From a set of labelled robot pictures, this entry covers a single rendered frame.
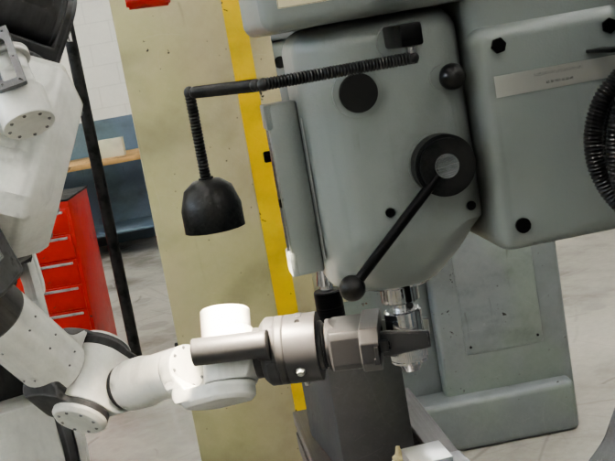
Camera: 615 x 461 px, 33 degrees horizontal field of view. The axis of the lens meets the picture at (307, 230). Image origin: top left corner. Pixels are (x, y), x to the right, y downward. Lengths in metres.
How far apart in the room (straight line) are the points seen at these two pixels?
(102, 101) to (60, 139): 8.79
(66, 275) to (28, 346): 4.41
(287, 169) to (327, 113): 0.10
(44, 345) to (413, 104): 0.60
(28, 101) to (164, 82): 1.65
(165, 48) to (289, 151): 1.75
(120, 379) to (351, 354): 0.35
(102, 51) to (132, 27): 7.29
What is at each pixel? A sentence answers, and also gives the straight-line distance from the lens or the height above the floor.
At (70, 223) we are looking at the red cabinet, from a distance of 5.79.
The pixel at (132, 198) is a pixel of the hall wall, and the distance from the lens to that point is 10.33.
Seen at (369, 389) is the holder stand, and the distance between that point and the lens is 1.67.
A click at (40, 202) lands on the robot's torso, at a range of 1.44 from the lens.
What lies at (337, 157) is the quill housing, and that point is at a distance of 1.20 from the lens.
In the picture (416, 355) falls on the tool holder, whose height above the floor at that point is 1.21.
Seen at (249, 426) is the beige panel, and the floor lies 0.53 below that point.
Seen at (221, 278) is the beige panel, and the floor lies 0.99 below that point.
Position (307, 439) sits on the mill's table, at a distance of 1.89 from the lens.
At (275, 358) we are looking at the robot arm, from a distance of 1.32.
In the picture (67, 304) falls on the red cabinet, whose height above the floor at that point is 0.44.
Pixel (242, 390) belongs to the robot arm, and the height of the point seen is 1.21.
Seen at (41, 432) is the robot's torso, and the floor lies 1.06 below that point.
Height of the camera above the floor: 1.62
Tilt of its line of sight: 10 degrees down
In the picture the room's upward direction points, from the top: 10 degrees counter-clockwise
